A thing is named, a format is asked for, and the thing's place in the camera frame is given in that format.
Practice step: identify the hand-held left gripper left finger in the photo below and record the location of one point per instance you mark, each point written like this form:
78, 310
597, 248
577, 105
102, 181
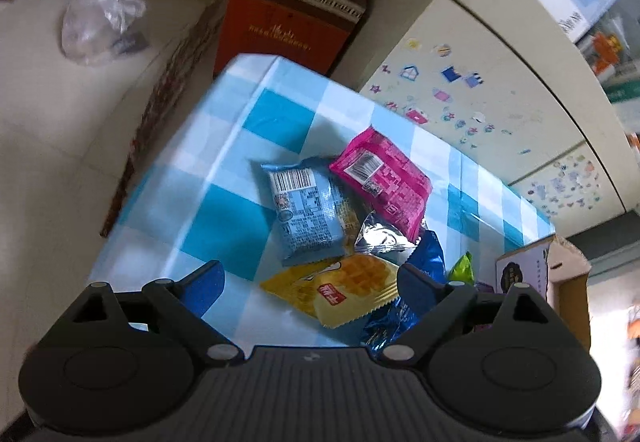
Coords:
207, 284

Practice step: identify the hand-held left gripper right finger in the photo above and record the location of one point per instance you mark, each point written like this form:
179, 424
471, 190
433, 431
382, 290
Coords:
415, 284

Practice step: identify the dark blue snack packet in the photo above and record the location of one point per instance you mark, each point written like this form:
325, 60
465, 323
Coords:
430, 254

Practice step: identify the green snack packet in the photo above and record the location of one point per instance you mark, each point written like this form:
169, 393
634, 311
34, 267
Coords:
462, 269

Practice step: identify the silver snack packet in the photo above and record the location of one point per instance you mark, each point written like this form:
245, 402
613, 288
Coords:
382, 239

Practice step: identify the purple snack packet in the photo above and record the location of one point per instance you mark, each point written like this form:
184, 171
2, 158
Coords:
483, 287

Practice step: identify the yellow snack packet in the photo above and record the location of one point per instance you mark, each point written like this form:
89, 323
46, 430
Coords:
345, 289

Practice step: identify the pink snack packet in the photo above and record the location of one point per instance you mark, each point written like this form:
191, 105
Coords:
385, 182

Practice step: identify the light blue snack packet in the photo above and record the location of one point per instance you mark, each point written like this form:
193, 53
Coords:
305, 212

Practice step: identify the cardboard box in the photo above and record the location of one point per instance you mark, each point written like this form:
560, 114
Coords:
570, 302

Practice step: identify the blue white checked tablecloth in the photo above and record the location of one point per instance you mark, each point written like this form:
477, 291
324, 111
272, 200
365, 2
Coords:
200, 222

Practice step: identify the flat brown patterned cardboard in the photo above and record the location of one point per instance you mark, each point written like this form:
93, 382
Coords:
160, 92

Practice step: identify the cream cabinet with stickers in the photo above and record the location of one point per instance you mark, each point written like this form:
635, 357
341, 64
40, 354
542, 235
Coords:
500, 72

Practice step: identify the red brown gift box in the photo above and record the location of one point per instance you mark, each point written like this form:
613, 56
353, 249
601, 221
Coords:
280, 27

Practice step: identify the clear plastic bag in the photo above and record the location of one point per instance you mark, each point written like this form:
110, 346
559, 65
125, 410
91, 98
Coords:
100, 22

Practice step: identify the small orange box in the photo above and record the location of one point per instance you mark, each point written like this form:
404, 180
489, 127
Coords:
602, 49

